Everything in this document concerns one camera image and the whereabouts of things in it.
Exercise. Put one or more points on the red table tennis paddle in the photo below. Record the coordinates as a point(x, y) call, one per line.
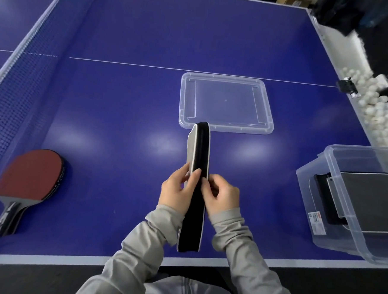
point(30, 172)

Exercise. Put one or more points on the blue table tennis net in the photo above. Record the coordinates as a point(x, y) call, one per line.
point(15, 93)

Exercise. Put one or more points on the pile of white balls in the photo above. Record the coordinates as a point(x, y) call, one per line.
point(380, 116)

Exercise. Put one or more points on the grey zip jacket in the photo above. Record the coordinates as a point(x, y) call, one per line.
point(186, 292)

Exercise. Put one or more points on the person's right hand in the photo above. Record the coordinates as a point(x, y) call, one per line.
point(225, 199)

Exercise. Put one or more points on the clear plastic lid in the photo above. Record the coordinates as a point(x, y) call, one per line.
point(225, 101)

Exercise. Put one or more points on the white ball collection tray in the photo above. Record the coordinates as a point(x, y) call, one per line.
point(335, 45)

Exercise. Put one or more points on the clear plastic box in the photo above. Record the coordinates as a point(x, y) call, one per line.
point(308, 190)

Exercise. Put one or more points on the person's left hand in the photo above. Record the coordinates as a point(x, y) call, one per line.
point(175, 193)

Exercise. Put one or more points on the person's left forearm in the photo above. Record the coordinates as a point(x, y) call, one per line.
point(133, 259)

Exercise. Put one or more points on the person's right forearm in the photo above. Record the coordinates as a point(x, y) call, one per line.
point(252, 268)

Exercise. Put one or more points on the black table edge clamp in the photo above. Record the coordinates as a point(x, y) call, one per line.
point(348, 87)

